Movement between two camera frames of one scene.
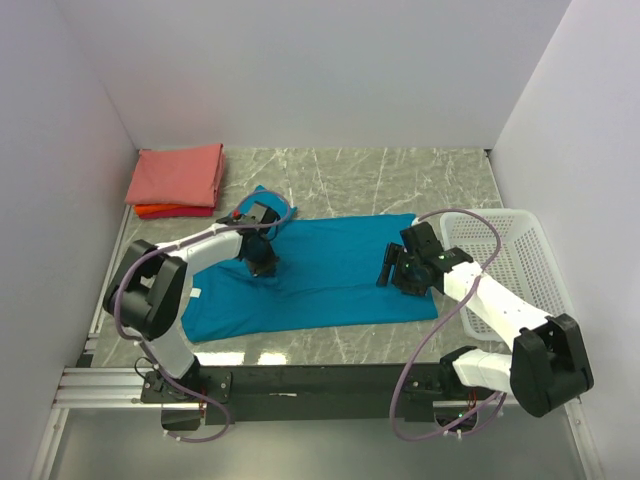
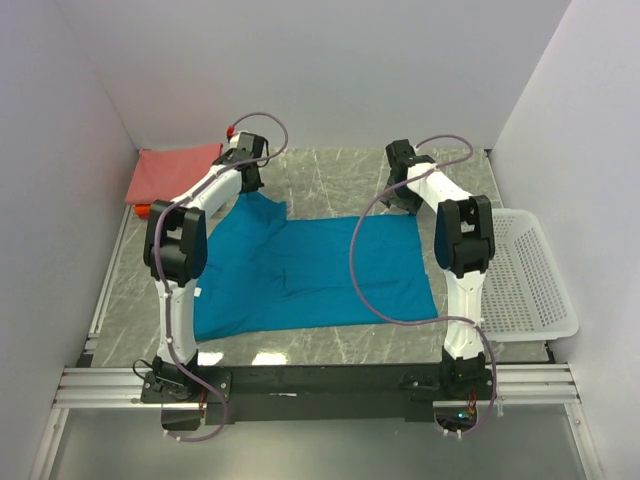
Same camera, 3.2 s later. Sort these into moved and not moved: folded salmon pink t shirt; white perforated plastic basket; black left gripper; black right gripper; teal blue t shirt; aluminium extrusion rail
Moved: black right gripper; black left gripper
Not moved: teal blue t shirt; aluminium extrusion rail; white perforated plastic basket; folded salmon pink t shirt
